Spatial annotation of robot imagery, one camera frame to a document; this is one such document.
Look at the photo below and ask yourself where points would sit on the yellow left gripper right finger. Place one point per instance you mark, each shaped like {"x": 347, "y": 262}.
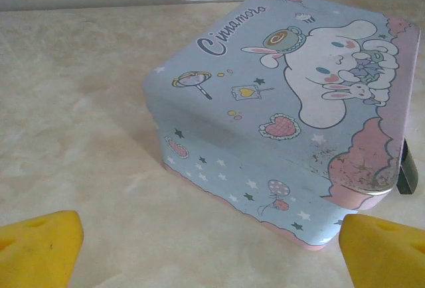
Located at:
{"x": 385, "y": 255}

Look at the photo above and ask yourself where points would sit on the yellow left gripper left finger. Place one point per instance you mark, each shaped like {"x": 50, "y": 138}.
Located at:
{"x": 36, "y": 251}

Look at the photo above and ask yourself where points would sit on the blue pink cartoon tin box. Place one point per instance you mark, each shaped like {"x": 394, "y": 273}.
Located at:
{"x": 252, "y": 109}

